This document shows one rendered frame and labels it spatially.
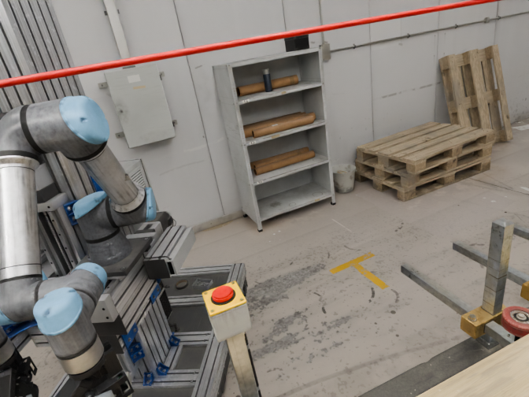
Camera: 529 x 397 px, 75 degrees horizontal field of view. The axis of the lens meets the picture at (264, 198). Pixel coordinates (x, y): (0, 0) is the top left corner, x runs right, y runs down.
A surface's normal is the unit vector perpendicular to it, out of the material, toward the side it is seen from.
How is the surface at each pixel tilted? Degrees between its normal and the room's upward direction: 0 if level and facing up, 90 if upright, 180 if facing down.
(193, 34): 90
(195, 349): 0
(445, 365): 0
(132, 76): 90
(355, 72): 90
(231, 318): 90
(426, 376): 0
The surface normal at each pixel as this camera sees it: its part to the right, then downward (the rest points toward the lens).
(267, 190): 0.40, 0.31
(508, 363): -0.16, -0.90
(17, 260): 0.43, -0.30
